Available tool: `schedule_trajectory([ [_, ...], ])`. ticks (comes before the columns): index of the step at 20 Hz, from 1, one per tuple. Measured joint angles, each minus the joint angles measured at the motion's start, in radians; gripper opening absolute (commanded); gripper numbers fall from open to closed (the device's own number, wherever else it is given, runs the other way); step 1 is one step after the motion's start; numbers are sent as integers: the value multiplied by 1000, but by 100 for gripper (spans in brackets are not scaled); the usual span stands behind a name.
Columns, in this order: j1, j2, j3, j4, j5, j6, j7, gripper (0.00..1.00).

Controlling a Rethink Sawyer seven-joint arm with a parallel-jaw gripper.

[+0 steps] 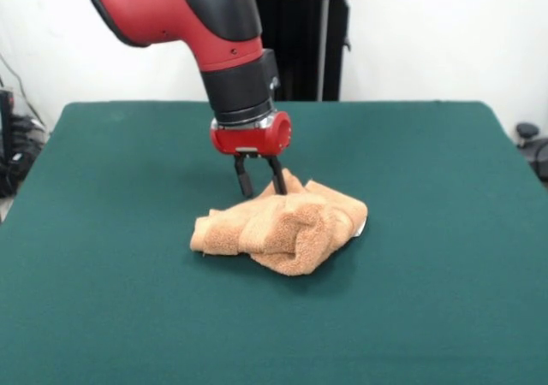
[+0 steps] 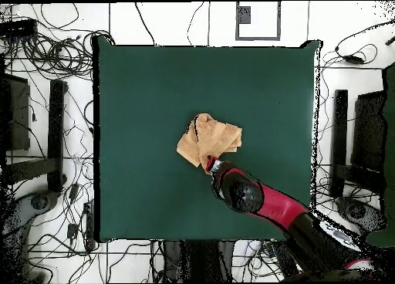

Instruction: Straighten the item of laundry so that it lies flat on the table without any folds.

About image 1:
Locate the grey wheeled floor base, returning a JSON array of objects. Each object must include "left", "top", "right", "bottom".
[{"left": 515, "top": 121, "right": 548, "bottom": 185}]

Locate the dark green table cloth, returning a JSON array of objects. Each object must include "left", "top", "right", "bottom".
[{"left": 0, "top": 100, "right": 548, "bottom": 385}]

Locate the grey wall cable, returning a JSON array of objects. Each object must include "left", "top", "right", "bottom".
[{"left": 0, "top": 53, "right": 40, "bottom": 121}]

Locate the tan terry cloth towel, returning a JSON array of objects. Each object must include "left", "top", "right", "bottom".
[{"left": 189, "top": 167, "right": 369, "bottom": 277}]

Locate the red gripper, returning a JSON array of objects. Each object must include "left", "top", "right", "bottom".
[{"left": 209, "top": 110, "right": 294, "bottom": 198}]

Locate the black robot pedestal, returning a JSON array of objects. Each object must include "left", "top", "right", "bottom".
[{"left": 247, "top": 0, "right": 370, "bottom": 103}]

